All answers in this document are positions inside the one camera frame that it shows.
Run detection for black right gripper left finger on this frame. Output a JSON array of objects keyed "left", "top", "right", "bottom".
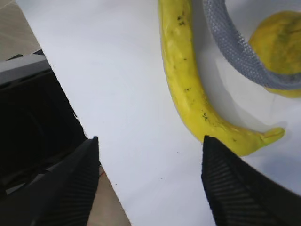
[{"left": 0, "top": 137, "right": 100, "bottom": 226}]

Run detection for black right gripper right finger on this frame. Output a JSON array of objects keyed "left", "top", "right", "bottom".
[{"left": 201, "top": 136, "right": 301, "bottom": 226}]

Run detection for yellow banana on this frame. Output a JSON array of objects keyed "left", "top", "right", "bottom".
[{"left": 158, "top": 0, "right": 285, "bottom": 156}]

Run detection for navy blue lunch bag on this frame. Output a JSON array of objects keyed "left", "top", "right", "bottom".
[{"left": 203, "top": 0, "right": 301, "bottom": 90}]

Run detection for yellow pear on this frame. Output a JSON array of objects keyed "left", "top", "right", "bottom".
[{"left": 248, "top": 11, "right": 301, "bottom": 98}]

